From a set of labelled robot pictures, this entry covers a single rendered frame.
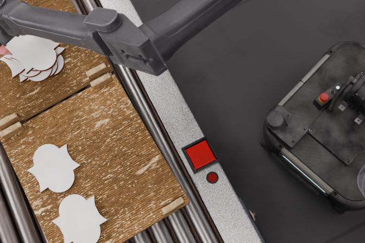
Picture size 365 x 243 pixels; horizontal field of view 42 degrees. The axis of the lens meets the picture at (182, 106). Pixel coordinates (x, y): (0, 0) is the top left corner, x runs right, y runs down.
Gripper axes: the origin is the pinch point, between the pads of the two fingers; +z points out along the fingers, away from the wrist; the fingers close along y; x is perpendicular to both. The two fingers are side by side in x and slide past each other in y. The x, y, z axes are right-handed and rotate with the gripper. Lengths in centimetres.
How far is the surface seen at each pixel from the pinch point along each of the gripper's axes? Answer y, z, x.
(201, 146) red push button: -12, 5, 55
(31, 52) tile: 0.8, 0.2, 4.5
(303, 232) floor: -31, 97, 98
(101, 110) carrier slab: -0.9, 5.1, 28.5
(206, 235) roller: 4, 6, 71
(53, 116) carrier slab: 9.0, 5.3, 20.2
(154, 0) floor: -71, 100, -31
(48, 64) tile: 0.2, 0.0, 10.7
